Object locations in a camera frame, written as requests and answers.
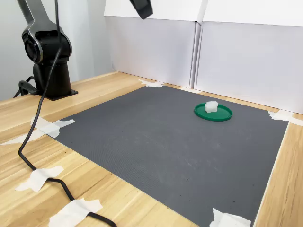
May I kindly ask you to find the white masking tape piece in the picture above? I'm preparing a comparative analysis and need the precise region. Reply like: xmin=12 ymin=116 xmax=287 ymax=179
xmin=138 ymin=79 xmax=166 ymax=89
xmin=267 ymin=110 xmax=303 ymax=126
xmin=30 ymin=116 xmax=76 ymax=139
xmin=48 ymin=198 xmax=104 ymax=227
xmin=15 ymin=165 xmax=65 ymax=192
xmin=209 ymin=207 xmax=252 ymax=227
xmin=0 ymin=131 xmax=45 ymax=146

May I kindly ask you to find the white partition panel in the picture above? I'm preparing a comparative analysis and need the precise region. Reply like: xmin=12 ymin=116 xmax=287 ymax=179
xmin=104 ymin=0 xmax=205 ymax=90
xmin=194 ymin=0 xmax=303 ymax=114

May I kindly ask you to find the black base cable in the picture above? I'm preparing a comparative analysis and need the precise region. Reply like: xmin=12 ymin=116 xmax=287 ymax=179
xmin=13 ymin=76 xmax=40 ymax=99

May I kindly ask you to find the dark grey mat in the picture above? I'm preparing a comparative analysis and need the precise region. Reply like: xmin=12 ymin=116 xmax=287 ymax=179
xmin=46 ymin=85 xmax=290 ymax=227

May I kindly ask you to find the black camera cable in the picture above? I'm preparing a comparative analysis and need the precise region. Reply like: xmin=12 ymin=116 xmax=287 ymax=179
xmin=18 ymin=0 xmax=118 ymax=227

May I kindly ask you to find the round green lid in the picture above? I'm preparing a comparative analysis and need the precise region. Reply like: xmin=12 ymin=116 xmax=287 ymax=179
xmin=194 ymin=103 xmax=233 ymax=122

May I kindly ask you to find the small white plastic terminal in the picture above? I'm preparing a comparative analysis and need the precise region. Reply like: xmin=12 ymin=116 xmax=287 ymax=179
xmin=205 ymin=100 xmax=218 ymax=114

